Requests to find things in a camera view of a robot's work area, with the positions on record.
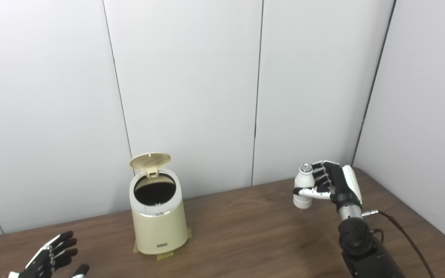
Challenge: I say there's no cream-colored lidded bin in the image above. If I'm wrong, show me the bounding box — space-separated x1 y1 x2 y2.
129 153 189 255

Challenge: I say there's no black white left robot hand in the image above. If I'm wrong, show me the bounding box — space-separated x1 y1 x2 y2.
8 231 90 278

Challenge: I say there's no small white plastic bottle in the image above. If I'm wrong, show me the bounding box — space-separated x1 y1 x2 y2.
293 163 316 210

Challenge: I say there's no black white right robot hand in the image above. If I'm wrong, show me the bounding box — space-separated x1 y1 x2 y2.
293 160 363 207

